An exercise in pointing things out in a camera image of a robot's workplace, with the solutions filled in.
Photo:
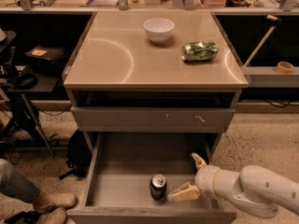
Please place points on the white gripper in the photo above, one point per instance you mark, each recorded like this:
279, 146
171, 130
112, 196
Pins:
205, 179

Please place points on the blue pepsi can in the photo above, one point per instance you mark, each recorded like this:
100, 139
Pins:
158, 187

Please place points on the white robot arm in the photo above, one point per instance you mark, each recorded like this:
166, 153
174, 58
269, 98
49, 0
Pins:
254, 190

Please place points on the open grey middle drawer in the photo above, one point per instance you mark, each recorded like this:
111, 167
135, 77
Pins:
118, 183

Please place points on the grey drawer cabinet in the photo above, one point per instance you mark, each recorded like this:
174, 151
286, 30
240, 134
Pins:
117, 66

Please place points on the closed grey top drawer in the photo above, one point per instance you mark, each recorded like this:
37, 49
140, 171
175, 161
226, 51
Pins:
153, 120

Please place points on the crushed green soda can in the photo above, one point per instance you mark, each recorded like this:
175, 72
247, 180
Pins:
199, 51

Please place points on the black backpack on floor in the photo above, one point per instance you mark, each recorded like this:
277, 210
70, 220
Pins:
78, 156

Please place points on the grey side shelf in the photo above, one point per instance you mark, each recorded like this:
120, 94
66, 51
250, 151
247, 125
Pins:
270, 77

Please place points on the tan shoe upper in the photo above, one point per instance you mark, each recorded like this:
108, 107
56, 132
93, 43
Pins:
49, 201

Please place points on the tan shoe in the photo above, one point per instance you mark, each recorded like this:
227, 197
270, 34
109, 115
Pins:
49, 201
58, 216

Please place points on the white stick with cork tip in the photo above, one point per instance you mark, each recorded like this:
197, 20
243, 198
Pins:
275, 21

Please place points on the tan shoe lower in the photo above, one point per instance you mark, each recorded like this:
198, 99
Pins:
58, 216

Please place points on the masking tape roll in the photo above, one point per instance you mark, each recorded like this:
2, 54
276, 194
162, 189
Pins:
284, 68

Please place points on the white ceramic bowl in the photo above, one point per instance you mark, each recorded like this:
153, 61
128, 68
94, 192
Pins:
158, 30

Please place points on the black tripod stand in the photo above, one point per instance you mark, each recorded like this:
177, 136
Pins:
26, 117

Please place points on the person's jeans leg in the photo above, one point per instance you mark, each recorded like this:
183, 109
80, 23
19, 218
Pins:
15, 185

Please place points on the black bag with label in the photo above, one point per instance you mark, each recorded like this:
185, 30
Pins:
46, 61

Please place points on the black headphones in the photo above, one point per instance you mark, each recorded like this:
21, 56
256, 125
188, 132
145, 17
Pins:
23, 81

